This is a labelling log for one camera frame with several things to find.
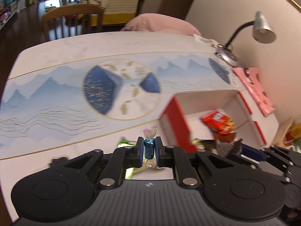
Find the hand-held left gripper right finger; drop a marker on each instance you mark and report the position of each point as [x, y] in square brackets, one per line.
[158, 150]

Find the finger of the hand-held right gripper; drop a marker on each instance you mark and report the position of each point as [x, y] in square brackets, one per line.
[252, 152]
[237, 147]

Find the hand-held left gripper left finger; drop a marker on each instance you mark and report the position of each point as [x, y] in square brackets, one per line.
[140, 150]

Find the teal candy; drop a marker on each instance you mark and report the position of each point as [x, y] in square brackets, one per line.
[149, 149]

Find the dark triangular snack packet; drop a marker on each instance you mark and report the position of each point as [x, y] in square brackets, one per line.
[224, 148]

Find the maroon triangular snack bag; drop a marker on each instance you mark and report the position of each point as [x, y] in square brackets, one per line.
[225, 137]

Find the red chip bag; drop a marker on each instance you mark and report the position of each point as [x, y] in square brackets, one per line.
[218, 121]

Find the red cardboard box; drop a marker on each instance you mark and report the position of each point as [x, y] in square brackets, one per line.
[174, 122]

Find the green snack packet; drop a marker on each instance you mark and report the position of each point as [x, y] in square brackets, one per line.
[124, 141]

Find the yellow green object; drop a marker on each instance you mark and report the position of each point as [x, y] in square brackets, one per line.
[291, 134]

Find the pink plastic bag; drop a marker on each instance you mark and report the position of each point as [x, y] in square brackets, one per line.
[256, 91]

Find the printed paper leaflet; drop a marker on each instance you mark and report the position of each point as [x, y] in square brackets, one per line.
[205, 40]

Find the silver desk lamp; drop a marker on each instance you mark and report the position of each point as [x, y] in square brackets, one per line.
[264, 31]

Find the pink cushioned chair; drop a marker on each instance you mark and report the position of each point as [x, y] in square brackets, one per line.
[160, 24]

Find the sofa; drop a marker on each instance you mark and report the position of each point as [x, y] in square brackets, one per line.
[117, 7]

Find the wooden chair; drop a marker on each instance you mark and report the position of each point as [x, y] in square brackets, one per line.
[70, 10]

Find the television cabinet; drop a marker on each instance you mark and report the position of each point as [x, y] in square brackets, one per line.
[8, 11]

